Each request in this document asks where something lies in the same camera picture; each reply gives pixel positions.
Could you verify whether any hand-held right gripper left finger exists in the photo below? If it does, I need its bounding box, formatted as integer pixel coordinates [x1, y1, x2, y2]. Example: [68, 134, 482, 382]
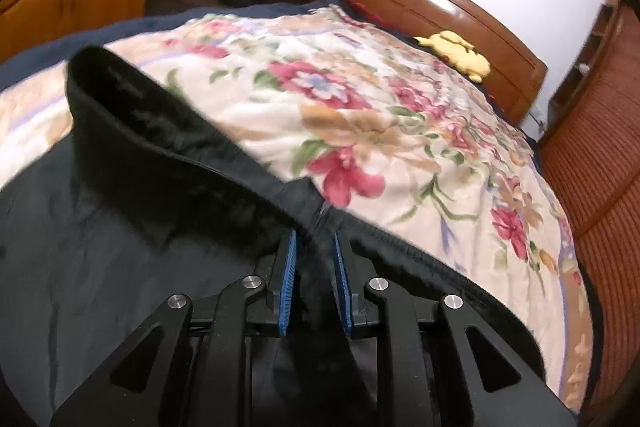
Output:
[50, 229, 301, 427]

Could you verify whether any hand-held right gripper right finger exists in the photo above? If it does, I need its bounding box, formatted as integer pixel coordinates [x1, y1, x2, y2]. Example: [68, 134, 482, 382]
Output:
[331, 229, 578, 427]

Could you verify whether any black jacket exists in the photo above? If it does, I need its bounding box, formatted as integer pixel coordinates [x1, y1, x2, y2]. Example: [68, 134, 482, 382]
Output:
[0, 46, 546, 427]

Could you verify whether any floral blanket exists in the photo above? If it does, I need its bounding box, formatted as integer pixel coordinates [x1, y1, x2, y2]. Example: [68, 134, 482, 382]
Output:
[0, 4, 593, 415]

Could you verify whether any yellow plush toy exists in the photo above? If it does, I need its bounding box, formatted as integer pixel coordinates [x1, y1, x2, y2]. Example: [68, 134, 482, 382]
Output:
[412, 31, 492, 84]

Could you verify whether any wooden louvered wardrobe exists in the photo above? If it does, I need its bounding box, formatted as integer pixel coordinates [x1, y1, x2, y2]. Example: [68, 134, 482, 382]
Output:
[542, 0, 640, 410]

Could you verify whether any dark red pillow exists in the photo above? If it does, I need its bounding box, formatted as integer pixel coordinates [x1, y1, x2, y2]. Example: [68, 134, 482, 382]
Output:
[345, 0, 382, 26]

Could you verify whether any navy bed sheet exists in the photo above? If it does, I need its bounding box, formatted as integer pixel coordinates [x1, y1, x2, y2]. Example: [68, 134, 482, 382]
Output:
[0, 1, 351, 80]

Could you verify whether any wooden bed headboard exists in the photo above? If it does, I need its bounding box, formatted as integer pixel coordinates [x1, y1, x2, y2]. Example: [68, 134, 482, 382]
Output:
[344, 0, 549, 126]

